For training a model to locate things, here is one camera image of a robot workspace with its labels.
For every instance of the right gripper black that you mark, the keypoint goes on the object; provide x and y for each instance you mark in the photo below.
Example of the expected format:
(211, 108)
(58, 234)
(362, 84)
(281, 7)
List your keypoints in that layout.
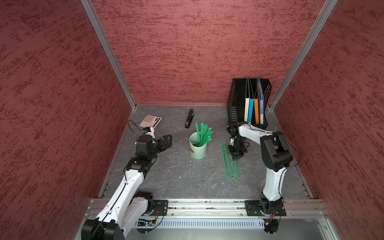
(235, 154)

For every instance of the aluminium corner post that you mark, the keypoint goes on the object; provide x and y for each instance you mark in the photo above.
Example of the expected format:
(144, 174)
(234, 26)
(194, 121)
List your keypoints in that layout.
(317, 26)
(92, 15)

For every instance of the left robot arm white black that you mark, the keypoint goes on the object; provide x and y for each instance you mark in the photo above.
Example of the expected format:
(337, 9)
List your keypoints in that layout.
(128, 204)

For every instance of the blue spine folder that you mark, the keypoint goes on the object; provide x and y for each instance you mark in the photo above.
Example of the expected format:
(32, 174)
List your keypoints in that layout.
(251, 101)

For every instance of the aluminium mounting rail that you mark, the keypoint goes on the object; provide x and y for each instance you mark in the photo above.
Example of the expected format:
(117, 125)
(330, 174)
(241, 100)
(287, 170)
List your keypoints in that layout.
(236, 208)

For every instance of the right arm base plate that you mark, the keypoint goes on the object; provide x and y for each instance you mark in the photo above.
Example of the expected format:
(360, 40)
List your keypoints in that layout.
(257, 208)

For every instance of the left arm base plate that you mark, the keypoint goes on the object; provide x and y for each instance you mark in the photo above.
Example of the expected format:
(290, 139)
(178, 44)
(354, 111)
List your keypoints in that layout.
(160, 208)

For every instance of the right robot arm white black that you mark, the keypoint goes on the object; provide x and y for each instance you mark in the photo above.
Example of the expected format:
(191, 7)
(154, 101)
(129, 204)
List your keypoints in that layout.
(276, 157)

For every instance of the orange spine folder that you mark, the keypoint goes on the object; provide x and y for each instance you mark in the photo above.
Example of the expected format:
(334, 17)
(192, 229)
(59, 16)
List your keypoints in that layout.
(256, 106)

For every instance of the light blue folder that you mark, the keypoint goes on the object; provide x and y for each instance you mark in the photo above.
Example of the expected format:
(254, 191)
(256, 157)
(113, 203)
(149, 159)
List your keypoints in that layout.
(261, 101)

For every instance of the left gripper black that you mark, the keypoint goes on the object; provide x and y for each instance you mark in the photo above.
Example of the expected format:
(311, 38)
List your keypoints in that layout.
(168, 143)

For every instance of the right aluminium corner post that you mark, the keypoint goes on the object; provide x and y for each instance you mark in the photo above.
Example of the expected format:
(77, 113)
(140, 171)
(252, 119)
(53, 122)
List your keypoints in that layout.
(317, 26)

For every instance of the black mesh file organizer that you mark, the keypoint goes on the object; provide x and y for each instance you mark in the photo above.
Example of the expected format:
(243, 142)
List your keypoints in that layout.
(236, 100)

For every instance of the green straw upright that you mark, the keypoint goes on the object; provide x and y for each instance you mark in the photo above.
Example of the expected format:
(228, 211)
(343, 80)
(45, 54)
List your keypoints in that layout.
(197, 129)

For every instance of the black stapler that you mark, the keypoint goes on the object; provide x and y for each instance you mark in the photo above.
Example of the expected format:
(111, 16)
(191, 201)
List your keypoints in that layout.
(189, 119)

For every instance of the pale green storage cup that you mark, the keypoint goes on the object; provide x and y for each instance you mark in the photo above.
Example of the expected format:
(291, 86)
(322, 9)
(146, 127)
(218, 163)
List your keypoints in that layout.
(197, 152)

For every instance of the left aluminium corner post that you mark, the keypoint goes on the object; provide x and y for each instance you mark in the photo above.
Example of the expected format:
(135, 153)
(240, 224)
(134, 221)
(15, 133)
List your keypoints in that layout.
(92, 15)

